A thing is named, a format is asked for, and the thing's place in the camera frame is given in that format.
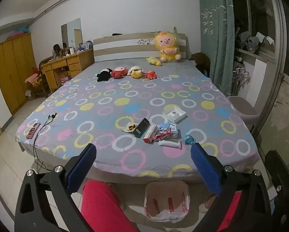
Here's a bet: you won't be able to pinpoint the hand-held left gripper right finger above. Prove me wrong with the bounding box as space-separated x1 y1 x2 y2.
190 142 273 232

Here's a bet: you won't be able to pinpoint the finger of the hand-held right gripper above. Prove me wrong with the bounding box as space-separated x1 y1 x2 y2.
264 150 289 200

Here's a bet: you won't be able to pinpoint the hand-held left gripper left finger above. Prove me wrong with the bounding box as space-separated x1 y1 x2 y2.
14 143 97 232

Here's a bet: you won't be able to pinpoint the bin with white plastic bag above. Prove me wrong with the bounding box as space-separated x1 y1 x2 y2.
144 181 191 223

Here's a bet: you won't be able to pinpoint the red candy wrapper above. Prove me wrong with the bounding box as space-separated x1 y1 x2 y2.
152 128 171 142

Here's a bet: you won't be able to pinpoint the red and white box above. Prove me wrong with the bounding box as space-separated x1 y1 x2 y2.
143 125 158 143

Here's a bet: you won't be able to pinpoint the person's slipper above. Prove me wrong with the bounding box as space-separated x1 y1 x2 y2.
199 195 217 213

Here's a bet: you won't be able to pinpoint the blue cartoon carton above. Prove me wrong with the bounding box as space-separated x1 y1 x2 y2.
158 123 180 139

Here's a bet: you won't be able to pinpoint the snack wrapper with yellow bits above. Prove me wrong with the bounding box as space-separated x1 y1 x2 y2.
122 123 138 133

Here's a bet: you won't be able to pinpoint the phone in red patterned case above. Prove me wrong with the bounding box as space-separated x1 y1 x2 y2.
26 123 41 139

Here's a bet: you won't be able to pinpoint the mauve plastic chair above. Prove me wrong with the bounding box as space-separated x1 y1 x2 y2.
226 96 258 131

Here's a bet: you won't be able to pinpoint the open white box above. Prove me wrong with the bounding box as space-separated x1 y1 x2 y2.
162 104 186 124

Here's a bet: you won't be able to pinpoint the black box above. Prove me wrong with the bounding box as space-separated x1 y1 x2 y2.
133 118 150 137

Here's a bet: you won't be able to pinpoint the bed with circle print sheet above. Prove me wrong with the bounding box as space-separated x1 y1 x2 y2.
15 59 261 182

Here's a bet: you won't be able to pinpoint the black and white plush toy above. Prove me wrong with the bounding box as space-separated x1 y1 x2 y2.
97 68 114 82

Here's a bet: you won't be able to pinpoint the wooden chair with pink cloth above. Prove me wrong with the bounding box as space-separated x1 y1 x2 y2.
25 60 51 99

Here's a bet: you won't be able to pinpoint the red plush toy pale face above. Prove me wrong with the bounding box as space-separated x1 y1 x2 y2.
111 67 128 79

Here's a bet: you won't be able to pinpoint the wooden desk with drawers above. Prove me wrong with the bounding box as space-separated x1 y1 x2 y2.
41 48 95 93

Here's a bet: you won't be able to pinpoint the yellow and white plush toy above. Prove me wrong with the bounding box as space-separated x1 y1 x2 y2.
127 66 144 78

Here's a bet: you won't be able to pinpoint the dark brown chair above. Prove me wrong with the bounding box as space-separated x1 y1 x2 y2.
196 52 211 75

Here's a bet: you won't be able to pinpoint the grey cloth bundles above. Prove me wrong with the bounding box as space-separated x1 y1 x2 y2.
236 30 276 54

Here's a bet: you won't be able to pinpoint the small red plush toy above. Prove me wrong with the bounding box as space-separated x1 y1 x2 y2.
144 70 159 80

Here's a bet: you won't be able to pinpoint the yellow wooden wardrobe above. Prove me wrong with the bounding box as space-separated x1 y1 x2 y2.
0 32 37 115

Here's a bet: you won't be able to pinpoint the small yellow plush toy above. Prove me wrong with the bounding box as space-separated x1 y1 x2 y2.
146 57 163 67

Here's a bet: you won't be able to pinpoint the striped wooden headboard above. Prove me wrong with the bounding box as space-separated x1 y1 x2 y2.
93 32 190 63

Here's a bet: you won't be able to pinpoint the large yellow plush toy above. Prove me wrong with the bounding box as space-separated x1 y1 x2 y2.
155 26 182 63

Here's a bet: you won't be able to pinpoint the green leaf print curtain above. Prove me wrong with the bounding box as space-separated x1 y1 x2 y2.
198 0 236 96

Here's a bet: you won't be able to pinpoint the black charging cable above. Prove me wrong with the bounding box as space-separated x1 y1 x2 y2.
33 112 58 172

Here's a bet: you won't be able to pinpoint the window frame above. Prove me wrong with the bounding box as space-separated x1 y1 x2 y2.
236 0 288 61

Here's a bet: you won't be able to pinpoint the wall mirror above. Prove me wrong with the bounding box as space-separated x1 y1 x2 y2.
61 18 83 49

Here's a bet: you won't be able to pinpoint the pink and blue inflatable ring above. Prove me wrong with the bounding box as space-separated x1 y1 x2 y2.
6 26 30 39

